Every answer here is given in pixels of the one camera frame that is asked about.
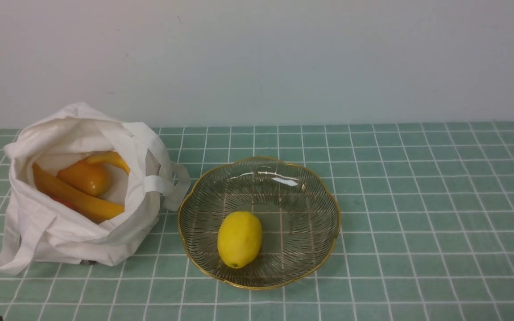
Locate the yellow curved banana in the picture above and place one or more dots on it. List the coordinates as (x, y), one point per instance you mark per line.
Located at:
(112, 158)

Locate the long orange-yellow banana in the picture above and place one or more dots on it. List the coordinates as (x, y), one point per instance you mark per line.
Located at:
(93, 208)

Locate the yellow lemon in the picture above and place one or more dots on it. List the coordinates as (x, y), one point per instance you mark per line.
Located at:
(239, 239)

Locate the glass bowl with gold rim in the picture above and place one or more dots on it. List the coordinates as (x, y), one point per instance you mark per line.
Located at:
(300, 221)

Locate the orange persimmon fruit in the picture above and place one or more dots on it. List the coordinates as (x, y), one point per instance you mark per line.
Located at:
(92, 179)

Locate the white cloth tote bag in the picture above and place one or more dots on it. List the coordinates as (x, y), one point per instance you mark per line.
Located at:
(39, 228)

